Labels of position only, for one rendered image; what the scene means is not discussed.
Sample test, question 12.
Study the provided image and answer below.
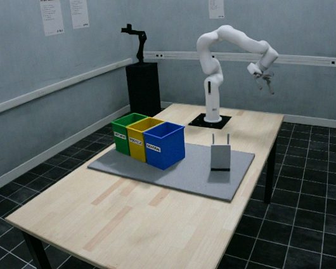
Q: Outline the blue bin with label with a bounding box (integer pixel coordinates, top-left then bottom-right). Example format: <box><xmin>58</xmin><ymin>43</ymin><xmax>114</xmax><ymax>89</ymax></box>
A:
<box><xmin>143</xmin><ymin>122</ymin><xmax>185</xmax><ymax>170</ymax></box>

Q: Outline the yellow open bin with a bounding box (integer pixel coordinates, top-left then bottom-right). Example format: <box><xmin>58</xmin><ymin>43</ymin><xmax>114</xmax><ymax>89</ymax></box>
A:
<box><xmin>126</xmin><ymin>117</ymin><xmax>166</xmax><ymax>163</ymax></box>

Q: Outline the green bin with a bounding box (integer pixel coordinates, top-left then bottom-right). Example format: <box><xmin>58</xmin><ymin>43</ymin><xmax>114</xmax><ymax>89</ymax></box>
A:
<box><xmin>111</xmin><ymin>113</ymin><xmax>148</xmax><ymax>156</ymax></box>

